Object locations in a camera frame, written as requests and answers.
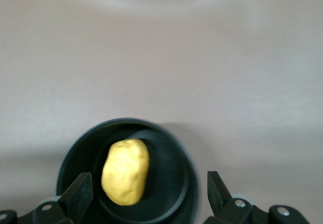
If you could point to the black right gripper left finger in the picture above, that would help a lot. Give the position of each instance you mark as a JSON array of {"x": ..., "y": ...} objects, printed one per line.
[{"x": 78, "y": 198}]

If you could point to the yellow potato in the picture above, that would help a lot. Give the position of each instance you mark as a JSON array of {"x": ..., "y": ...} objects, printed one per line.
[{"x": 126, "y": 171}]

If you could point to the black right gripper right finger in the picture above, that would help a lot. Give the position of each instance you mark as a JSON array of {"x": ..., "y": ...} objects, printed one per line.
[{"x": 219, "y": 196}]

